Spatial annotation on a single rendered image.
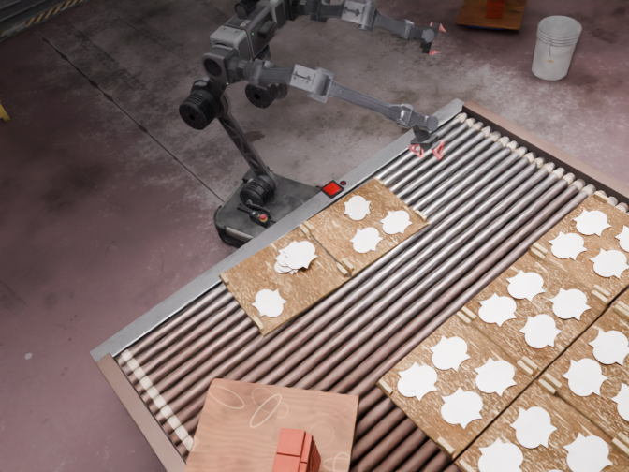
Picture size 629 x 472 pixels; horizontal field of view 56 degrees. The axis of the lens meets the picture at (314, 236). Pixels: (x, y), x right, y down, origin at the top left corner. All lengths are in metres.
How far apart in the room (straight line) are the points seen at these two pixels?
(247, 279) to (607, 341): 1.34
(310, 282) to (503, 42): 3.35
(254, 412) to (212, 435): 0.15
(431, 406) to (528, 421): 0.31
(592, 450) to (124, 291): 2.69
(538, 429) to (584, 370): 0.27
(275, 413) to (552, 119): 3.18
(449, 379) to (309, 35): 3.85
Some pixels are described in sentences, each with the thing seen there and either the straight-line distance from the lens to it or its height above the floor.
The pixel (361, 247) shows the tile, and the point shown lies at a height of 0.94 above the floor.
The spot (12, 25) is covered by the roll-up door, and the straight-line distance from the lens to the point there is 6.57.
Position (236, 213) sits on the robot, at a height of 0.24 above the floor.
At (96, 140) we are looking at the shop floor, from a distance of 4.86.
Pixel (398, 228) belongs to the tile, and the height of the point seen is 0.94.
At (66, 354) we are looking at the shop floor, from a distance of 3.68.
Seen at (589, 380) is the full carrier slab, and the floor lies 0.95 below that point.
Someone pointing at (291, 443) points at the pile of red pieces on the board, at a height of 1.29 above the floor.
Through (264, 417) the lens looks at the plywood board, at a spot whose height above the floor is 1.04.
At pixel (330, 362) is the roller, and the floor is 0.92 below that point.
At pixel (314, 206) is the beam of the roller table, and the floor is 0.92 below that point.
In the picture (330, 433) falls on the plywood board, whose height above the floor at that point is 1.04.
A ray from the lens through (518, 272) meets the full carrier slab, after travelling 2.39.
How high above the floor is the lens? 2.85
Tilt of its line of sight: 51 degrees down
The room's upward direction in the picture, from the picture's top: 9 degrees counter-clockwise
